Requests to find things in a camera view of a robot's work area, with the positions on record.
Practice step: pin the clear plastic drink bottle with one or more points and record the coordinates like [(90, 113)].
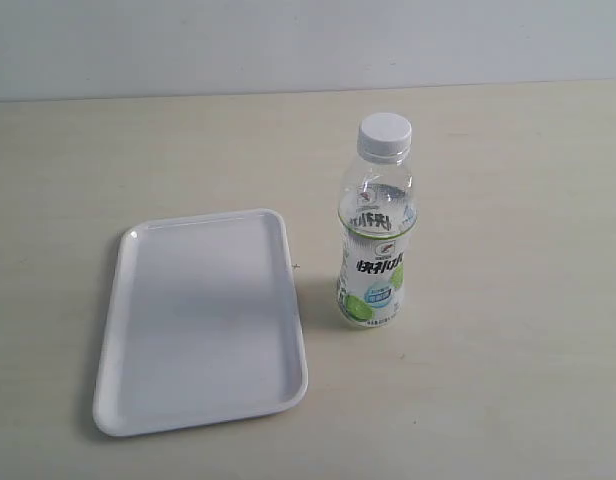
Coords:
[(377, 211)]

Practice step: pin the white bottle cap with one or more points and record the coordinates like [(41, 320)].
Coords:
[(384, 134)]

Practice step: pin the white plastic tray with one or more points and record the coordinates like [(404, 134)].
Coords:
[(203, 325)]

